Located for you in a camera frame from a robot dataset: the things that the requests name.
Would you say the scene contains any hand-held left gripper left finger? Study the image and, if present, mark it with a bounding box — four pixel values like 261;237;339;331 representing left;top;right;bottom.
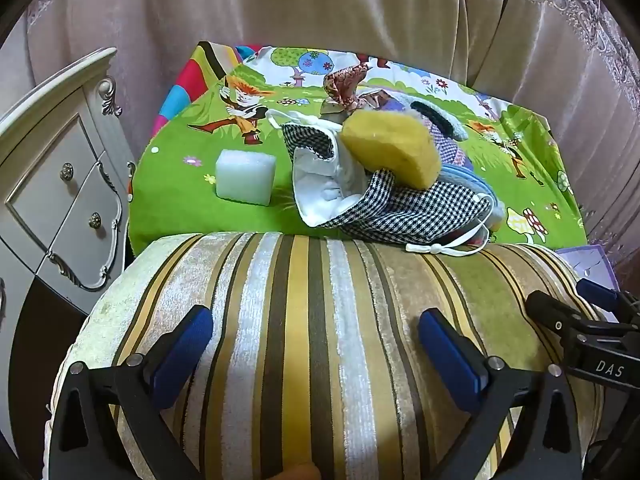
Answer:
49;304;215;480

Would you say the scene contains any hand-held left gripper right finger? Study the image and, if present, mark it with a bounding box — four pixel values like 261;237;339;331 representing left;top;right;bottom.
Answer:
417;307;586;480

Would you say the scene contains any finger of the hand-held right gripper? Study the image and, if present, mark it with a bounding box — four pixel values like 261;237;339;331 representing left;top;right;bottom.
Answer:
576;278;640;320
526;290;608;335

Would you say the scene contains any grey plush item black band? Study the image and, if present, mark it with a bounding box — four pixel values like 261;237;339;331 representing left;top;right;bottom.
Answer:
409;101;469;142

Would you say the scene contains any brown patterned cloth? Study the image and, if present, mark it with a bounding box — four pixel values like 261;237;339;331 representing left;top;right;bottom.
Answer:
322;62;374;112

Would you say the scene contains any light blue padded item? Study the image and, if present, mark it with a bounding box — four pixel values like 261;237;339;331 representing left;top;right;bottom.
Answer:
442;160;506;234

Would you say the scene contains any white nightstand drawer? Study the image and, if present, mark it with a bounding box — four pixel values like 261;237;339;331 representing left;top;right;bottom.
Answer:
7;115;106;257
46;154;124;290

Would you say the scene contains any checkered drawstring bag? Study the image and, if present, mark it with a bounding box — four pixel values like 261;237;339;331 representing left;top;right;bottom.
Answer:
265;109;494;257

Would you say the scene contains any purple checkered cloth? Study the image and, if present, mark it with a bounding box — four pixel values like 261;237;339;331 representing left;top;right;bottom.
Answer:
425;121;477;177

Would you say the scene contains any beige plain curtain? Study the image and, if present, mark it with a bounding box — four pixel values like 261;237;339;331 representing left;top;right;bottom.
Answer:
232;0;506;86

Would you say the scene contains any white foam block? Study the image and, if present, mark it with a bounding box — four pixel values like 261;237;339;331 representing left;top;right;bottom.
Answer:
215;150;279;206

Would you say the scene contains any purple box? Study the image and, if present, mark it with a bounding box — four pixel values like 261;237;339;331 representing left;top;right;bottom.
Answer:
554;244;617;322

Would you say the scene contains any green cartoon printed cloth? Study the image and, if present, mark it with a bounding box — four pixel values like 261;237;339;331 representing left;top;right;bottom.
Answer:
127;42;589;252

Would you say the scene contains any white ornate nightstand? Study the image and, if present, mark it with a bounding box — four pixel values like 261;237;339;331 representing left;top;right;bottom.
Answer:
0;47;137;343

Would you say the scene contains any yellow sponge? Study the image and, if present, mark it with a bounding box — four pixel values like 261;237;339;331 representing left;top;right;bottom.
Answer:
340;112;444;191

